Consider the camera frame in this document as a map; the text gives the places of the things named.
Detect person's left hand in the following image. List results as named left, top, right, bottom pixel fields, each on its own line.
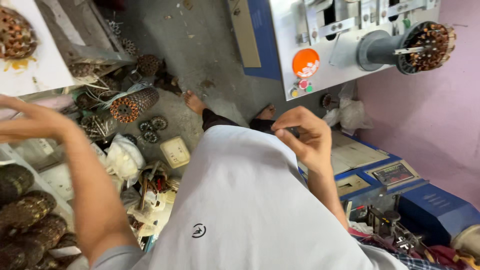
left=0, top=94, right=77, bottom=145

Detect person's right hand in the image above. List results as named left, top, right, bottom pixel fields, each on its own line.
left=271, top=106, right=333, bottom=174

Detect white work table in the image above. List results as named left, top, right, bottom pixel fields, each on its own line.
left=0, top=0, right=89, bottom=97

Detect copper wound stator on table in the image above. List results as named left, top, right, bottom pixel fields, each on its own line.
left=0, top=5, right=38, bottom=61

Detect stack of dark wound stators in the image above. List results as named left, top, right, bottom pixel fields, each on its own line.
left=0, top=163, right=81, bottom=270

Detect white plastic bag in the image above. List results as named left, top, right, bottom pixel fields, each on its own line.
left=104, top=134, right=147, bottom=187

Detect long stack of copper stators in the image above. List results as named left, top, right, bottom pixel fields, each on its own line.
left=110, top=87, right=160, bottom=124

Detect round brown stator core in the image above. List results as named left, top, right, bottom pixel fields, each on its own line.
left=136, top=54, right=162, bottom=77

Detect heap of tools and scraps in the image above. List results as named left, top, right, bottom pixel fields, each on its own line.
left=125, top=160, right=182, bottom=252

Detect person's left foot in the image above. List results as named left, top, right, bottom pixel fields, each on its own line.
left=183, top=90, right=208, bottom=116

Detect person's foot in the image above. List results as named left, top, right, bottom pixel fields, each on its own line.
left=256, top=104, right=277, bottom=121
left=183, top=90, right=208, bottom=116

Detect person's dark trousers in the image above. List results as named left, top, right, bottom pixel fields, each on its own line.
left=202, top=108, right=276, bottom=135

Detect brown cardboard sheet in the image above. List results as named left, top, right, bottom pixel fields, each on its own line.
left=227, top=0, right=262, bottom=68

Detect person's right foot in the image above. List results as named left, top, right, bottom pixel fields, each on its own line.
left=256, top=104, right=277, bottom=121

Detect person's gray shirt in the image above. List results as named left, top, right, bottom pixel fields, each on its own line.
left=90, top=125, right=409, bottom=270

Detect round orange push button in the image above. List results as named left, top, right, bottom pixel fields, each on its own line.
left=292, top=48, right=320, bottom=79

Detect gray coil winding machine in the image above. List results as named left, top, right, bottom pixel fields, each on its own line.
left=227, top=0, right=457, bottom=102

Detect clear crumpled plastic bag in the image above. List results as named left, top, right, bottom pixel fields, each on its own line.
left=322, top=80, right=374, bottom=136

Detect pale wooden board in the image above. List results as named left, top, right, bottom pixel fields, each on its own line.
left=297, top=131, right=391, bottom=176

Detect gray machine spindle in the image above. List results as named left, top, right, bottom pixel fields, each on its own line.
left=356, top=30, right=413, bottom=72

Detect digital counter display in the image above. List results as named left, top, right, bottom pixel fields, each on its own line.
left=372, top=163, right=416, bottom=187

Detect metal winding fixture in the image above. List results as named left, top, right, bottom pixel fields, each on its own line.
left=365, top=204, right=426, bottom=254

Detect copper wound stator on spindle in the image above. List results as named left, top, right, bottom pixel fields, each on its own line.
left=397, top=21, right=457, bottom=75

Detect blue machine cabinet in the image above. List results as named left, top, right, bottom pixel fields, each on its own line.
left=297, top=130, right=480, bottom=248

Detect heap of coloured cloths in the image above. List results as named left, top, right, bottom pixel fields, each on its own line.
left=347, top=223, right=480, bottom=270

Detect heap of stators and wires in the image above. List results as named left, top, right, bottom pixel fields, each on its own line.
left=62, top=19, right=166, bottom=141

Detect cream switch plate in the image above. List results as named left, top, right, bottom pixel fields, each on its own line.
left=160, top=136, right=191, bottom=169

